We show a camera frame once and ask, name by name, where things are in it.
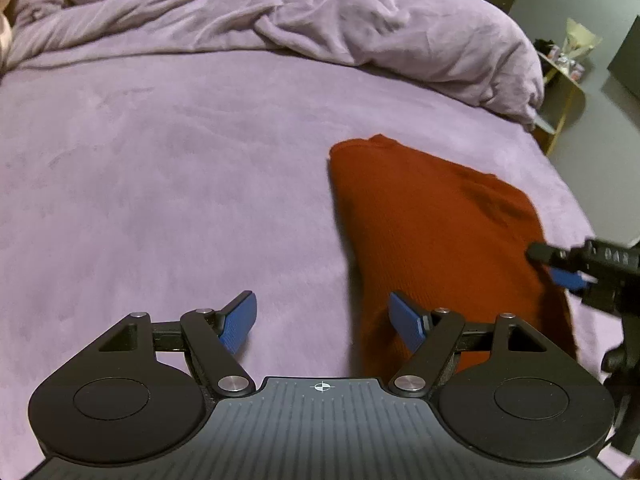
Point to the red knit cardigan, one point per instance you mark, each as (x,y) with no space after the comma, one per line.
(447,236)

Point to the purple crumpled duvet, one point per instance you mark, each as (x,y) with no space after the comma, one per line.
(468,50)

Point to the black wall television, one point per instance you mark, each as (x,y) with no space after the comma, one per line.
(625,66)

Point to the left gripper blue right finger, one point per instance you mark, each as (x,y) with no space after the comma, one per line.
(431,337)

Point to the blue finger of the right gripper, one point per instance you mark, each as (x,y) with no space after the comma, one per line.
(572,282)
(568,260)

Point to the purple bed sheet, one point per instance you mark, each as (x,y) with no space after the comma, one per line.
(167,183)

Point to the yellow side shelf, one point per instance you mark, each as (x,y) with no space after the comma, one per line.
(564,97)

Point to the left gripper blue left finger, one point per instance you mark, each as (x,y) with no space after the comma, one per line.
(212,340)

